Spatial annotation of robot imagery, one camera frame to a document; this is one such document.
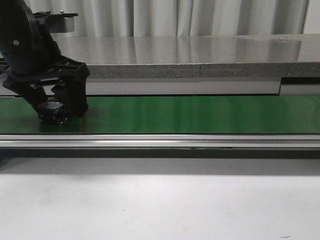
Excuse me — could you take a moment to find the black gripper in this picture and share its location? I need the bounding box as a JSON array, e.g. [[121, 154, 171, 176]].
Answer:
[[0, 55, 90, 118]]

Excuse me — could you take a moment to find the yellow push button switch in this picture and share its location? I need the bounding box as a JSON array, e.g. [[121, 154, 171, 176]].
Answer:
[[36, 99, 72, 125]]

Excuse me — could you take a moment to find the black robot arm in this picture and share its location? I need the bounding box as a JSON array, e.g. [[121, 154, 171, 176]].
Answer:
[[0, 0, 90, 123]]

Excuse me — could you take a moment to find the white curtain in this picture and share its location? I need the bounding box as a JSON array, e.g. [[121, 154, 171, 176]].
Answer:
[[27, 0, 309, 37]]

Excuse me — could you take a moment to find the green conveyor belt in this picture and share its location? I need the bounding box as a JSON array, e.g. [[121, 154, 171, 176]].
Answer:
[[0, 95, 320, 134]]

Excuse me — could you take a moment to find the grey stone counter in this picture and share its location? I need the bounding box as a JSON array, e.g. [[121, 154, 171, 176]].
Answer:
[[55, 34, 320, 96]]

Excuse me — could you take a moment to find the aluminium conveyor frame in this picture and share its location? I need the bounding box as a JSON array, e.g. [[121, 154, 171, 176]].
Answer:
[[0, 133, 320, 151]]

